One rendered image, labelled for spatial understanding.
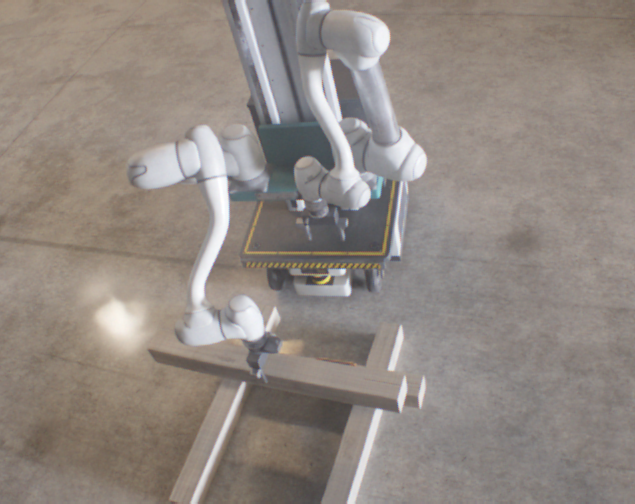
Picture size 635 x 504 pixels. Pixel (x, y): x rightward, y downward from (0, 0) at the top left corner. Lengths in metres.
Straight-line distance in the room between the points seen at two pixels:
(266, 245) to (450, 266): 0.89
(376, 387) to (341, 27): 1.18
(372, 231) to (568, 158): 1.33
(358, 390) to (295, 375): 0.24
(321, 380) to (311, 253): 0.79
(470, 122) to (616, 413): 2.00
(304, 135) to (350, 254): 0.56
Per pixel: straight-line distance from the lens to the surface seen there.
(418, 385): 2.55
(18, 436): 3.36
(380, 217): 2.96
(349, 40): 2.03
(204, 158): 2.09
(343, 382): 2.24
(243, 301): 2.07
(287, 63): 2.62
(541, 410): 2.72
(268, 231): 3.04
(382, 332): 2.82
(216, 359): 2.43
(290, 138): 2.74
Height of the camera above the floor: 2.39
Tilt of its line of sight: 45 degrees down
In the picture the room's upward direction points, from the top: 17 degrees counter-clockwise
